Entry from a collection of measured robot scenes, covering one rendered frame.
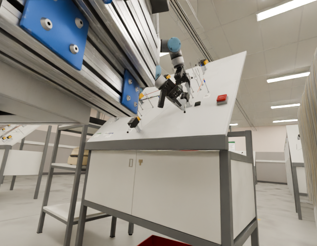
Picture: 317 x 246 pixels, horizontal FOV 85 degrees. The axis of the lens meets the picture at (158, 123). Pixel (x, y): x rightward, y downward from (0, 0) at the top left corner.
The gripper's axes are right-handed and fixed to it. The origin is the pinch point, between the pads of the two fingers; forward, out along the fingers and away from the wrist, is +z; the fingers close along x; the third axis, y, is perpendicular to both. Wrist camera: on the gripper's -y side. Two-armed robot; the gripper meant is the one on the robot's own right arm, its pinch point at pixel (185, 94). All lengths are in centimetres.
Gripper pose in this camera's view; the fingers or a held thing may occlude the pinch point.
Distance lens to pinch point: 117.1
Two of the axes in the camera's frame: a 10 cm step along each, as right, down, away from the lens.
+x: -8.4, 1.9, 5.0
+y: 4.5, -2.5, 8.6
